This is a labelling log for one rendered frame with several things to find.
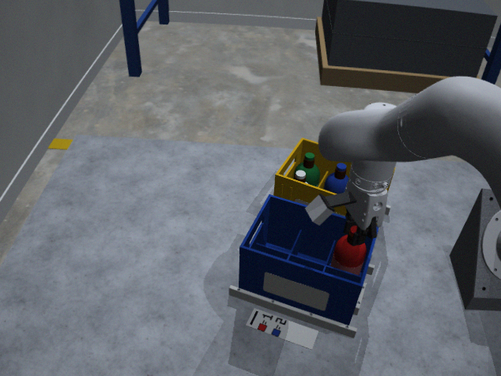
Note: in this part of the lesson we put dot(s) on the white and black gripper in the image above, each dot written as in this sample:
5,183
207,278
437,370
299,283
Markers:
369,208

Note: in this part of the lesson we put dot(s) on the green bottle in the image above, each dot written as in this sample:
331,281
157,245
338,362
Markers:
312,171

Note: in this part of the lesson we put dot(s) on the red bottle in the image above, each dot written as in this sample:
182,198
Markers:
347,257

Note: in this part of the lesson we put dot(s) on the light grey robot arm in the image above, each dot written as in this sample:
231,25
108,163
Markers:
457,116

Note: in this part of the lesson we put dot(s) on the white paper pick list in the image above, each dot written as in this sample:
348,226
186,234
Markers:
282,328

